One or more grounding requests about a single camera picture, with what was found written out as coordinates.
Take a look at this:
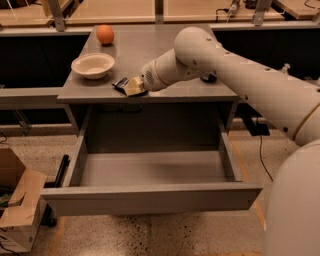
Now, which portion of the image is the cardboard box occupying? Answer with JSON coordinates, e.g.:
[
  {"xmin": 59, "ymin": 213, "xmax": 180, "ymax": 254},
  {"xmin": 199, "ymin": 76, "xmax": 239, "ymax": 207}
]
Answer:
[{"xmin": 0, "ymin": 148, "xmax": 47, "ymax": 254}]

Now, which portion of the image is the clear sanitizer bottle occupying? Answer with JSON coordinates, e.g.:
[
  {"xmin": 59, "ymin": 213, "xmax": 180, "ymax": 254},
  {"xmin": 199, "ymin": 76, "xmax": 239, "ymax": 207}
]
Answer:
[{"xmin": 281, "ymin": 63, "xmax": 291, "ymax": 74}]

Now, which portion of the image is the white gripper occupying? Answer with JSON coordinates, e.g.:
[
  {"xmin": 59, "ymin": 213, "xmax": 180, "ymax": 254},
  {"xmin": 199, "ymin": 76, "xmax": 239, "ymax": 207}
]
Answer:
[{"xmin": 124, "ymin": 49, "xmax": 190, "ymax": 96}]

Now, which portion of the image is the orange fruit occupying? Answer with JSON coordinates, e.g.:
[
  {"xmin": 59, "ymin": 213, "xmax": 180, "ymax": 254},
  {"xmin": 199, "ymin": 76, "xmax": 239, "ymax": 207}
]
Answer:
[{"xmin": 96, "ymin": 25, "xmax": 114, "ymax": 45}]

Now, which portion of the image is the white paper bowl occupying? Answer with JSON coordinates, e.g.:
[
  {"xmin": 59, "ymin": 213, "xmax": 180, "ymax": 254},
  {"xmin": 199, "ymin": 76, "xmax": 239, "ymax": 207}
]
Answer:
[{"xmin": 71, "ymin": 53, "xmax": 115, "ymax": 80}]

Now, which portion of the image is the blue soda can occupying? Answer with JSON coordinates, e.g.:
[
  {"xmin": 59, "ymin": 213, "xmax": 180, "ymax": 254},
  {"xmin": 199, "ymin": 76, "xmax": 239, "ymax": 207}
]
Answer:
[{"xmin": 200, "ymin": 74, "xmax": 217, "ymax": 83}]

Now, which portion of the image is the black floor cable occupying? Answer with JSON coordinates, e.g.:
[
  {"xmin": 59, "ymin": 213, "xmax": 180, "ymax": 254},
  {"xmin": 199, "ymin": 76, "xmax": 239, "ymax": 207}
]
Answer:
[{"xmin": 258, "ymin": 134, "xmax": 274, "ymax": 183}]

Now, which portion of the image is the blue rxbar wrapper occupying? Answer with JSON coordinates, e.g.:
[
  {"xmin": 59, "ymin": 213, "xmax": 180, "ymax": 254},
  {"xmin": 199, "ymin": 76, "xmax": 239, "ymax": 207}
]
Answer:
[{"xmin": 113, "ymin": 77, "xmax": 129, "ymax": 93}]

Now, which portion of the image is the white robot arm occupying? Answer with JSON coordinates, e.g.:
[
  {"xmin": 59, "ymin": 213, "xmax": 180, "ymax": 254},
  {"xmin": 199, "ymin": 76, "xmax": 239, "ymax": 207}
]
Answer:
[{"xmin": 125, "ymin": 27, "xmax": 320, "ymax": 256}]

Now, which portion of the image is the grey metal rail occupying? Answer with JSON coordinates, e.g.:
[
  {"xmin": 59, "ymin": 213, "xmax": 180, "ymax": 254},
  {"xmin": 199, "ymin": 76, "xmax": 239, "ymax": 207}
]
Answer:
[{"xmin": 0, "ymin": 87, "xmax": 63, "ymax": 110}]

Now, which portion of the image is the open grey top drawer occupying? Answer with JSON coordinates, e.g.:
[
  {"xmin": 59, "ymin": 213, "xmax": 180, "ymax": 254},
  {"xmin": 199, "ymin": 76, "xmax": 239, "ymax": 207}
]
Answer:
[{"xmin": 40, "ymin": 106, "xmax": 264, "ymax": 217}]

